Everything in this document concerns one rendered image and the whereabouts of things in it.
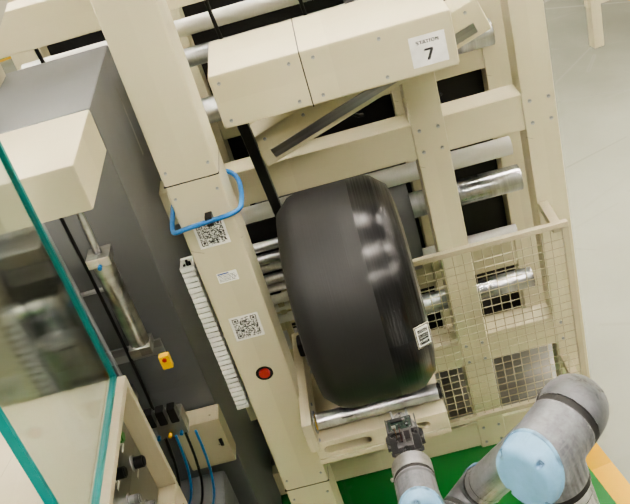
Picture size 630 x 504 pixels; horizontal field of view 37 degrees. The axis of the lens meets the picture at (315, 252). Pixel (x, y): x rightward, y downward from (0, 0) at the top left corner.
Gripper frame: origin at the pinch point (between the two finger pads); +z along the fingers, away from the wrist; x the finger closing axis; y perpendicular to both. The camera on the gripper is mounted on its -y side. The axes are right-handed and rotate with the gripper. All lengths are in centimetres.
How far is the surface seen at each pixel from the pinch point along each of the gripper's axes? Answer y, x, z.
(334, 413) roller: -7.0, 16.8, 18.5
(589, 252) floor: -78, -99, 191
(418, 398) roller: -8.2, -5.5, 17.5
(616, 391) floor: -89, -79, 103
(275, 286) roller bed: 11, 27, 64
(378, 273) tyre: 36.6, -3.9, 6.0
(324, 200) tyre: 49, 4, 26
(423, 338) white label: 18.7, -10.1, 2.7
